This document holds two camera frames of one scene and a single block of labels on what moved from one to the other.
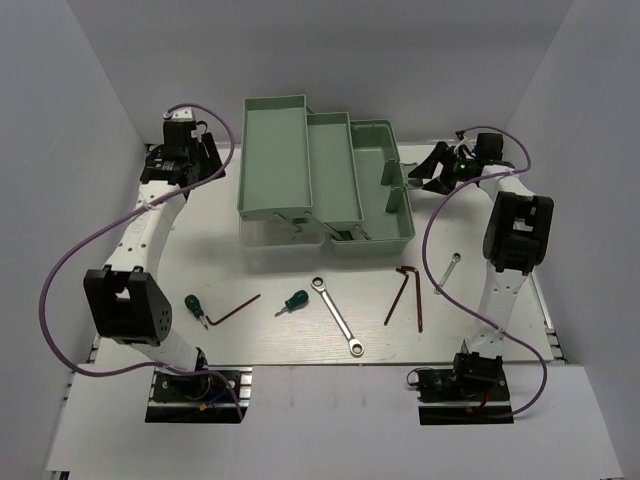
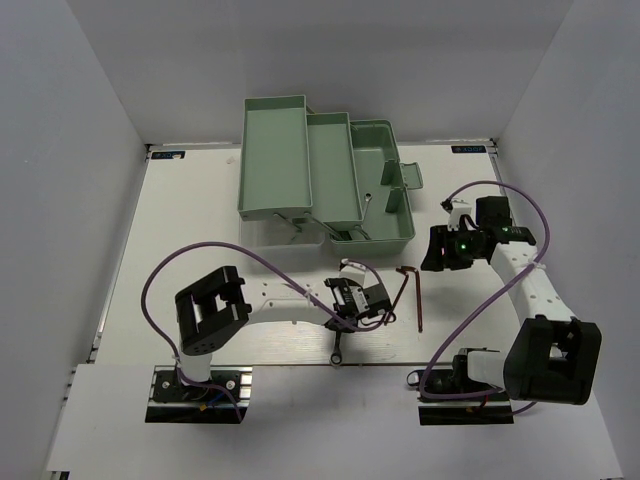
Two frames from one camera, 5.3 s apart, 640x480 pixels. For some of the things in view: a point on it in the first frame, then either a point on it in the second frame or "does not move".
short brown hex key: x=398 y=296 does not move
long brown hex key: x=419 y=314 does not move
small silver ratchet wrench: x=456 y=257 to x=367 y=197
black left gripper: x=214 y=158 to x=352 y=329
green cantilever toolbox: x=348 y=175 does not move
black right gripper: x=445 y=153 to x=440 y=237
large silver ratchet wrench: x=356 y=346 to x=336 y=357
